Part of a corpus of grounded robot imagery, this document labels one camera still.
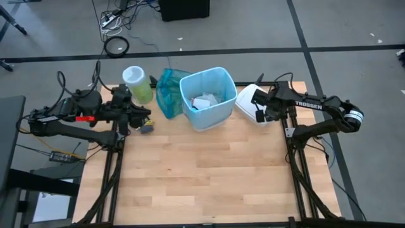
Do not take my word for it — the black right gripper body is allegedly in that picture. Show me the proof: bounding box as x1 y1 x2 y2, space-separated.
267 85 294 121

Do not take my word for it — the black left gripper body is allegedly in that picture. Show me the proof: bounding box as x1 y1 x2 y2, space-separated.
120 101 143 127

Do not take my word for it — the white bin lid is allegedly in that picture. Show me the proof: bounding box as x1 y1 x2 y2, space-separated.
235 83 277 128

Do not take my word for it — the white plastic trash bin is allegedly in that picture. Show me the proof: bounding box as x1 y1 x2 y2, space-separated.
179 66 239 133

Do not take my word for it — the light blue bin liner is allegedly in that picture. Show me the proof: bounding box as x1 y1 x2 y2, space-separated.
179 66 239 132

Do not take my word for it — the small white paper piece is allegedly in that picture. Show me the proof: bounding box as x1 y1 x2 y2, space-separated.
192 98 212 111

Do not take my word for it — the teal folded trash bag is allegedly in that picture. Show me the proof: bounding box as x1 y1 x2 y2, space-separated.
155 68 192 120

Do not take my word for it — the grey yellow sponge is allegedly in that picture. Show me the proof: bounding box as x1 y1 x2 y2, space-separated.
140 119 155 135

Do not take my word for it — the green wipes canister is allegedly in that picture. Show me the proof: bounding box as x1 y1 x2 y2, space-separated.
121 65 154 105

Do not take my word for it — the black power adapter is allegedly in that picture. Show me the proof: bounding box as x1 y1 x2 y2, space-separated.
48 150 78 164

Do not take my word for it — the white power strip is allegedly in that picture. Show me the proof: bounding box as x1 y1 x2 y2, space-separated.
99 15 123 36

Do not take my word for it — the black computer box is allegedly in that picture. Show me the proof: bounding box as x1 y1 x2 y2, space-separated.
158 0 211 23

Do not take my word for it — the black steel stand beam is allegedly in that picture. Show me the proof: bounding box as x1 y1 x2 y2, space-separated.
0 168 80 228

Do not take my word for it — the white floor board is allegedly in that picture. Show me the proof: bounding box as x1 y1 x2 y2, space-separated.
31 191 76 223

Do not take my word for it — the black side table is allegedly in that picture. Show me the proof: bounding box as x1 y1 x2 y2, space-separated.
0 95 27 194

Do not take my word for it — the black equipment piece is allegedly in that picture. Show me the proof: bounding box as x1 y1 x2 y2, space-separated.
395 49 405 68

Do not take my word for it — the black chair leg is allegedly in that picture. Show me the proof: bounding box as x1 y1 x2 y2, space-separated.
0 4 28 36
0 59 15 72

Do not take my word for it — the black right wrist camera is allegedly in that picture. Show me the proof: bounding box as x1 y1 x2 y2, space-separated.
254 108 267 124

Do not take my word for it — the black coiled cable ring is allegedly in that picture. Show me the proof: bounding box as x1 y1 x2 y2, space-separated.
103 35 130 59

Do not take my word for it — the black metal table frame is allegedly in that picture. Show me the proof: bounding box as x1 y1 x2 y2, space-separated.
72 80 347 228

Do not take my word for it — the yellow cable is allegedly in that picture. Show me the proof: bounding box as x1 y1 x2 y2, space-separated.
20 126 87 160

